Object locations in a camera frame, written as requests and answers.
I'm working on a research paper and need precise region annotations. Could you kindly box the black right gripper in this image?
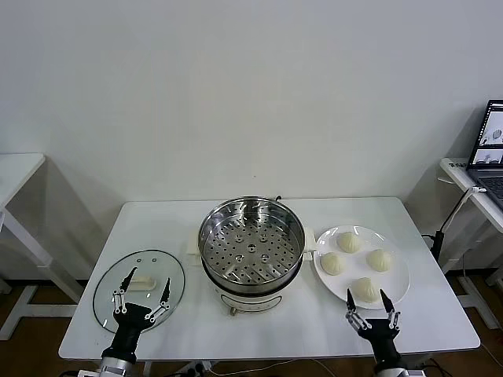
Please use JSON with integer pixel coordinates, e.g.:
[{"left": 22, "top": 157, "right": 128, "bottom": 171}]
[{"left": 344, "top": 288, "right": 402, "bottom": 366}]

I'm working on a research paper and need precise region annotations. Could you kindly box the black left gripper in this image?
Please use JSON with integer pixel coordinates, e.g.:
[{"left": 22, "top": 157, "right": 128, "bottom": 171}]
[{"left": 102, "top": 266, "right": 173, "bottom": 361}]

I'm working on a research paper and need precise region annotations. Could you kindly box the white steamed baozi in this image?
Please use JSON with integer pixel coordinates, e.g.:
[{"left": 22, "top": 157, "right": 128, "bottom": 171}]
[
  {"left": 351, "top": 276, "right": 383, "bottom": 304},
  {"left": 366, "top": 248, "right": 394, "bottom": 273},
  {"left": 320, "top": 251, "right": 347, "bottom": 276},
  {"left": 336, "top": 231, "right": 363, "bottom": 254}
]

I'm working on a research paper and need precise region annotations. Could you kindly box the round glass pot lid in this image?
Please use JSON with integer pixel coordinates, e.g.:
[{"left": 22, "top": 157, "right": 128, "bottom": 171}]
[{"left": 92, "top": 249, "right": 186, "bottom": 335}]

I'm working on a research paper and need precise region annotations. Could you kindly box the stainless steel steamer pot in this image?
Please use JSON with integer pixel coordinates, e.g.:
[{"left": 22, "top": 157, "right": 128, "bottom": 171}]
[{"left": 184, "top": 227, "right": 318, "bottom": 317}]

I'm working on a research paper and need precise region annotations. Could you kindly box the perforated steel steamer basket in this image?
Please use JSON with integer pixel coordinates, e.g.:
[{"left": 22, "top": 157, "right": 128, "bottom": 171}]
[{"left": 197, "top": 197, "right": 307, "bottom": 287}]

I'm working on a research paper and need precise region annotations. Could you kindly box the round white plate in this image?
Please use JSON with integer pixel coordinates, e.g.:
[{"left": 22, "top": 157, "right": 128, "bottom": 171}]
[{"left": 313, "top": 225, "right": 411, "bottom": 310}]

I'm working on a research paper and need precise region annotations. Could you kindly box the white floor power strip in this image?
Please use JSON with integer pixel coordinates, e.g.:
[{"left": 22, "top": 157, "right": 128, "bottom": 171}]
[{"left": 182, "top": 361, "right": 215, "bottom": 375}]

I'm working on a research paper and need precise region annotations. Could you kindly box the empty white side table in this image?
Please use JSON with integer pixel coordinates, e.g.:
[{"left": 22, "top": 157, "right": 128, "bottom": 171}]
[{"left": 0, "top": 152, "right": 90, "bottom": 341}]

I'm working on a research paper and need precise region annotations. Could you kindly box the open dark laptop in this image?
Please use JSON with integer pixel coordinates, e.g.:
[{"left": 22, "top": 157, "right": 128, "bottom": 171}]
[{"left": 466, "top": 98, "right": 503, "bottom": 199}]

